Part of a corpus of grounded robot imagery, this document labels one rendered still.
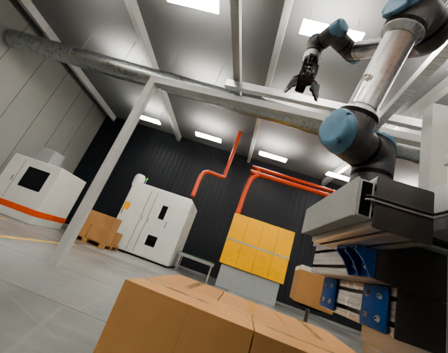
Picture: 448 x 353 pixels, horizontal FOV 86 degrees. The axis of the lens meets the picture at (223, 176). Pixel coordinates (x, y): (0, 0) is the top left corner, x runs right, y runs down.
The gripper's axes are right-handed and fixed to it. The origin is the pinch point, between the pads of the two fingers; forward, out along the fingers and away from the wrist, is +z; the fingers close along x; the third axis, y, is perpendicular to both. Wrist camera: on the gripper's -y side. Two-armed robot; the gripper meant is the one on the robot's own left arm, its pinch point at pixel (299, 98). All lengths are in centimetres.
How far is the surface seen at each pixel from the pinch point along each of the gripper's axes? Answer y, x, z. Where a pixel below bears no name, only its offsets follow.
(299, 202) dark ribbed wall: -1082, 263, -312
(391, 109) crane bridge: -144, 121, -143
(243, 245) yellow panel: -757, 38, 3
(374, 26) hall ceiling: -276, 141, -468
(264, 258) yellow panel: -757, 118, 22
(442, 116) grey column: -124, 161, -132
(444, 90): -358, 351, -438
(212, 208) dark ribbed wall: -1082, -143, -145
